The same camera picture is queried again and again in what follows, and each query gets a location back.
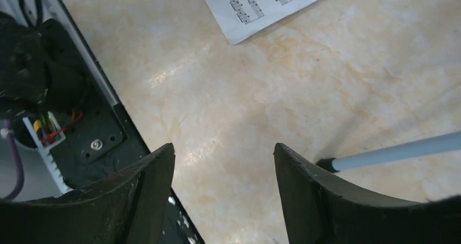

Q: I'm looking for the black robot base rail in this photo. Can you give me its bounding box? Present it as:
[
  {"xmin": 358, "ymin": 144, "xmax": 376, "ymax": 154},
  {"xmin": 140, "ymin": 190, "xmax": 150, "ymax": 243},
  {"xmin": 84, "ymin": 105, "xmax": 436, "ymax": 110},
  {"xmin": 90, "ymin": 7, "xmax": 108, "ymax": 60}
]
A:
[{"xmin": 0, "ymin": 0, "xmax": 206, "ymax": 244}]

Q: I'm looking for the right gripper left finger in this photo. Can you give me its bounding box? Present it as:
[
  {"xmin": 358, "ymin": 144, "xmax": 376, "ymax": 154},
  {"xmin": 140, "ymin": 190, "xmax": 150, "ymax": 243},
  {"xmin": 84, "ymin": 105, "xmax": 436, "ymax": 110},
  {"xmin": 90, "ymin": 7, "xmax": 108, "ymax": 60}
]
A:
[{"xmin": 1, "ymin": 143, "xmax": 175, "ymax": 243}]

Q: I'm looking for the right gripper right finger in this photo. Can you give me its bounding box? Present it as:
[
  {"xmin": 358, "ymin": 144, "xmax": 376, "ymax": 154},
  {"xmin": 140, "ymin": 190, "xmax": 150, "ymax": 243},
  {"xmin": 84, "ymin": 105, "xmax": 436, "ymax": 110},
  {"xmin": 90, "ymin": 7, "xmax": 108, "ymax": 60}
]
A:
[{"xmin": 273, "ymin": 143, "xmax": 460, "ymax": 243}]

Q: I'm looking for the light blue music stand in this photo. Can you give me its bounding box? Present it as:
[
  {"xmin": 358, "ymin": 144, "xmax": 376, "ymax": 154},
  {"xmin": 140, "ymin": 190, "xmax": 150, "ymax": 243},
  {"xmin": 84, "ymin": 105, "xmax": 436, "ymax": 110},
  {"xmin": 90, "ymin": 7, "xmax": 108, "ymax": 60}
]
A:
[{"xmin": 316, "ymin": 132, "xmax": 460, "ymax": 173}]

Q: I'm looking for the sheet music page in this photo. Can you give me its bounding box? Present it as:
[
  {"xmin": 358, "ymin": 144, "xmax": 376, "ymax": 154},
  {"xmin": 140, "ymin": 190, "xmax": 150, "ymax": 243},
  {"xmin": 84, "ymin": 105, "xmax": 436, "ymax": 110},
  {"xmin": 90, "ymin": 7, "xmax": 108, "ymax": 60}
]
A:
[{"xmin": 205, "ymin": 0, "xmax": 319, "ymax": 45}]

